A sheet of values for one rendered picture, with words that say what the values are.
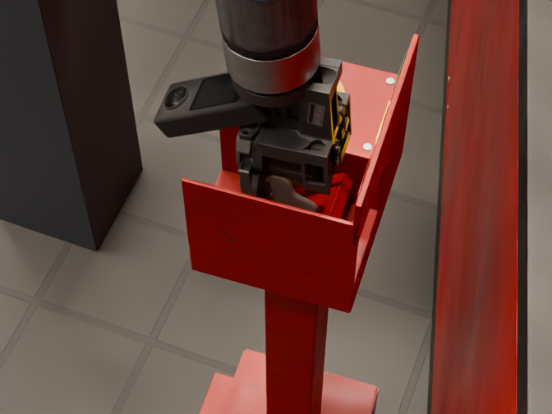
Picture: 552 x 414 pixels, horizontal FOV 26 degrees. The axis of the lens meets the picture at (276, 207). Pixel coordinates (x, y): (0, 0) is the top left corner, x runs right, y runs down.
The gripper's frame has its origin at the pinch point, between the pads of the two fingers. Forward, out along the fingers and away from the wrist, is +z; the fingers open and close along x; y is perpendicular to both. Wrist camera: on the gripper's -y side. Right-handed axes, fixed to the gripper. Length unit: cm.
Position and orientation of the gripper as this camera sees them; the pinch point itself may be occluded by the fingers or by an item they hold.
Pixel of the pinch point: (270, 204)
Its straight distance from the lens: 111.2
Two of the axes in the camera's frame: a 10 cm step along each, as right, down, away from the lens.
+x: 3.0, -7.9, 5.4
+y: 9.5, 2.0, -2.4
